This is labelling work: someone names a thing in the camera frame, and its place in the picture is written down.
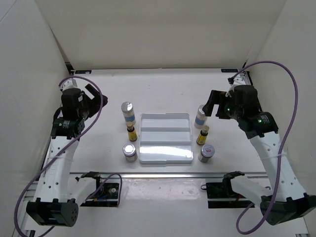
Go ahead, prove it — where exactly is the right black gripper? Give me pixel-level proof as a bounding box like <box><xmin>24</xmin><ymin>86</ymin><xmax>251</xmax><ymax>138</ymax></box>
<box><xmin>202</xmin><ymin>90</ymin><xmax>243</xmax><ymax>121</ymax></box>

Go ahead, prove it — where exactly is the tall white shaker bottle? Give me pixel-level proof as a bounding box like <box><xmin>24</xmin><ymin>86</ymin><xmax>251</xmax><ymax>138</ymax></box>
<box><xmin>194</xmin><ymin>105</ymin><xmax>207</xmax><ymax>129</ymax></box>
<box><xmin>121</xmin><ymin>101</ymin><xmax>136</xmax><ymax>125</ymax></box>

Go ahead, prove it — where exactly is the small yellow bottle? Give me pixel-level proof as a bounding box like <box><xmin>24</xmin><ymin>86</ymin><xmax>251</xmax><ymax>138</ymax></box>
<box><xmin>126</xmin><ymin>122</ymin><xmax>137</xmax><ymax>142</ymax></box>
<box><xmin>196</xmin><ymin>125</ymin><xmax>209</xmax><ymax>146</ymax></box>

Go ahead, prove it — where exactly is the red-label spice jar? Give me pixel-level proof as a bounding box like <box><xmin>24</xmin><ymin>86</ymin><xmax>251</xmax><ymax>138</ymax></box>
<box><xmin>198</xmin><ymin>144</ymin><xmax>215</xmax><ymax>163</ymax></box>

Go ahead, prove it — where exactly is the silver-lid spice jar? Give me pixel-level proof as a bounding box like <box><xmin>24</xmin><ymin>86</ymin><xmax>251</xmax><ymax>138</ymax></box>
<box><xmin>122</xmin><ymin>144</ymin><xmax>138</xmax><ymax>162</ymax></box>

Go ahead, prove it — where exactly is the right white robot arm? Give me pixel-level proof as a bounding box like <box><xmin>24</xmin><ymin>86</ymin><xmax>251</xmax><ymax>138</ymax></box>
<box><xmin>202</xmin><ymin>79</ymin><xmax>316</xmax><ymax>225</ymax></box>

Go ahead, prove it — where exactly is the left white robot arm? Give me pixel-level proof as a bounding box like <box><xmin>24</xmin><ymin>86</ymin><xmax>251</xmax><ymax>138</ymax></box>
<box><xmin>26</xmin><ymin>76</ymin><xmax>108</xmax><ymax>227</ymax></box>

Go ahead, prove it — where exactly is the right blue corner label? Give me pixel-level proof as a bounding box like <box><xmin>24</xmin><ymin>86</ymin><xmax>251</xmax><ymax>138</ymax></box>
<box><xmin>221</xmin><ymin>68</ymin><xmax>238</xmax><ymax>73</ymax></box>

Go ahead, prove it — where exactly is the blue corner label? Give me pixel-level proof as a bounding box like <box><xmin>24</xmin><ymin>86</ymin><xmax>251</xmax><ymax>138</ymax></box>
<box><xmin>75</xmin><ymin>70</ymin><xmax>92</xmax><ymax>75</ymax></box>
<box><xmin>221</xmin><ymin>68</ymin><xmax>238</xmax><ymax>73</ymax></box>

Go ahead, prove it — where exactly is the left blue corner label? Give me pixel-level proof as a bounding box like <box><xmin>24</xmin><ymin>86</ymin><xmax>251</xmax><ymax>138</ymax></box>
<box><xmin>75</xmin><ymin>70</ymin><xmax>92</xmax><ymax>75</ymax></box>

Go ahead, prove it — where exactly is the white tiered organizer tray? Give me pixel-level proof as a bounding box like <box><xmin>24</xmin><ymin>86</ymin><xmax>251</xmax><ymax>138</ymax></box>
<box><xmin>139</xmin><ymin>114</ymin><xmax>193</xmax><ymax>165</ymax></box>

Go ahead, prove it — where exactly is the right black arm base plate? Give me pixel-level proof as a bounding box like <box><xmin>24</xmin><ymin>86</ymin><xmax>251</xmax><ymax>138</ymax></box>
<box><xmin>200</xmin><ymin>182</ymin><xmax>251</xmax><ymax>209</ymax></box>

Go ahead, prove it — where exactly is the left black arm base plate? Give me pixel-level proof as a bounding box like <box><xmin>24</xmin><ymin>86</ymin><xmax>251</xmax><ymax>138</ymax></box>
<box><xmin>81</xmin><ymin>182</ymin><xmax>120</xmax><ymax>207</ymax></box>

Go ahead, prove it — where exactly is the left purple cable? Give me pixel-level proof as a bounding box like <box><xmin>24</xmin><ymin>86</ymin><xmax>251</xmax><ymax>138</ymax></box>
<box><xmin>14</xmin><ymin>76</ymin><xmax>123</xmax><ymax>237</ymax></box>

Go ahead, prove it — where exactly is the purple cable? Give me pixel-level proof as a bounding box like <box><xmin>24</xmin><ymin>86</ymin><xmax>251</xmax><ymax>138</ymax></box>
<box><xmin>14</xmin><ymin>76</ymin><xmax>123</xmax><ymax>237</ymax></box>
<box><xmin>228</xmin><ymin>60</ymin><xmax>299</xmax><ymax>235</ymax></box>

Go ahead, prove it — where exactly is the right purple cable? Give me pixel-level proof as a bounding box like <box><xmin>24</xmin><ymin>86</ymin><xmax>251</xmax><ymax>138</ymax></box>
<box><xmin>228</xmin><ymin>60</ymin><xmax>299</xmax><ymax>235</ymax></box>

